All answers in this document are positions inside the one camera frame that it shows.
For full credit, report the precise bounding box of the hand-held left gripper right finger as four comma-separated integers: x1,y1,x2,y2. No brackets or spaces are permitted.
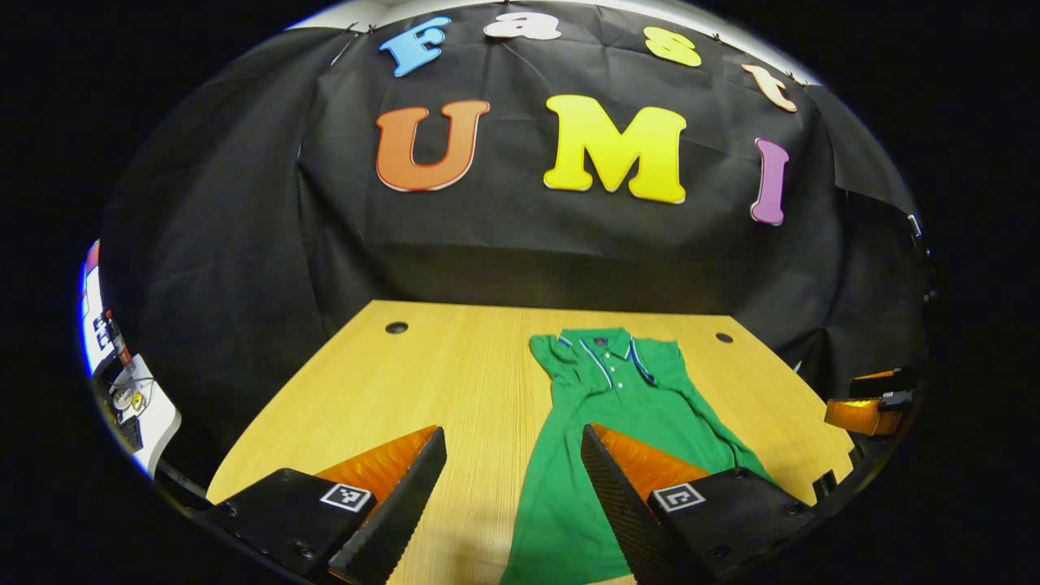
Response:
579,422,817,585

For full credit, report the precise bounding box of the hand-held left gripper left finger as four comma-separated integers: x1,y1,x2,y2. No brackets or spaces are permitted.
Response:
206,424,449,585

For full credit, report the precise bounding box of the green T-shirt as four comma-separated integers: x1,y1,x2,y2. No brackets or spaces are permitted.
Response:
501,327,777,585

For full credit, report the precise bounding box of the computer monitor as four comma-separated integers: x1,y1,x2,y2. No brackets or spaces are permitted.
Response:
80,238,111,376

